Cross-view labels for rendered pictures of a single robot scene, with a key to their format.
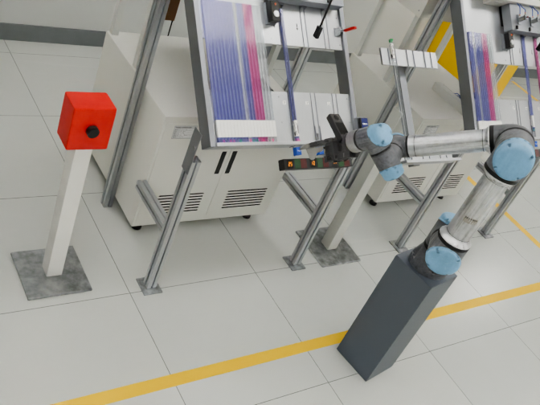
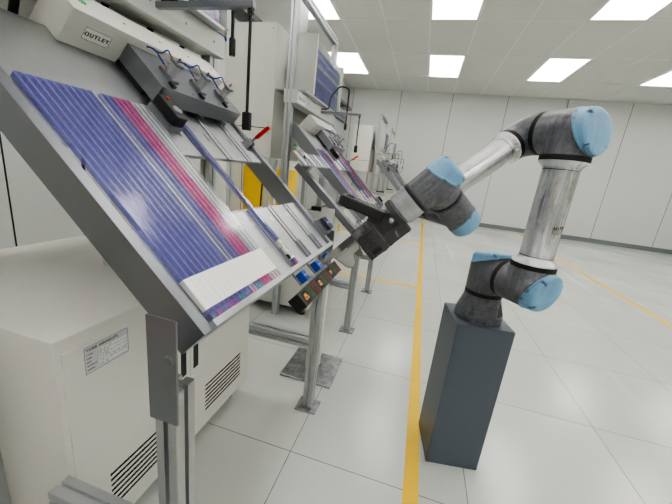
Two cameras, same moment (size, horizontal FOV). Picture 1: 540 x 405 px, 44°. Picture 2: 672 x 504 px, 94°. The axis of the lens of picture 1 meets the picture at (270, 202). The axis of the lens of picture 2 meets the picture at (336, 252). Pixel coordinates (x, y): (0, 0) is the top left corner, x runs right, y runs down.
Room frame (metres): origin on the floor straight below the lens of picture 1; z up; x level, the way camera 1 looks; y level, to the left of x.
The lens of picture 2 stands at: (1.46, 0.32, 0.98)
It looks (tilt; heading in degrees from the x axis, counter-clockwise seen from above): 15 degrees down; 329
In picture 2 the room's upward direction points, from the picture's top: 7 degrees clockwise
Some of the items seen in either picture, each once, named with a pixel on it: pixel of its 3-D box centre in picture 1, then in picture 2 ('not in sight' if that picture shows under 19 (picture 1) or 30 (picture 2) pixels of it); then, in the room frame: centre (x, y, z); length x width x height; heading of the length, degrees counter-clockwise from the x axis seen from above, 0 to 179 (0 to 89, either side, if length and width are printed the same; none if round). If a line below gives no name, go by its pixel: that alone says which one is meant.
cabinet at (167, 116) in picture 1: (188, 132); (107, 351); (2.61, 0.47, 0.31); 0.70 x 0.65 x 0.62; 136
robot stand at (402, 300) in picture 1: (394, 314); (460, 384); (2.06, -0.63, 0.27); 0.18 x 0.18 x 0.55; 55
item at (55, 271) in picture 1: (69, 194); not in sight; (1.77, 0.65, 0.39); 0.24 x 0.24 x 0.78; 46
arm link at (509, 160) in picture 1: (477, 206); (546, 214); (1.93, -0.61, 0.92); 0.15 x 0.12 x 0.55; 173
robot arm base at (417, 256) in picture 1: (433, 255); (480, 302); (2.06, -0.63, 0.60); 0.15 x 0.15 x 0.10
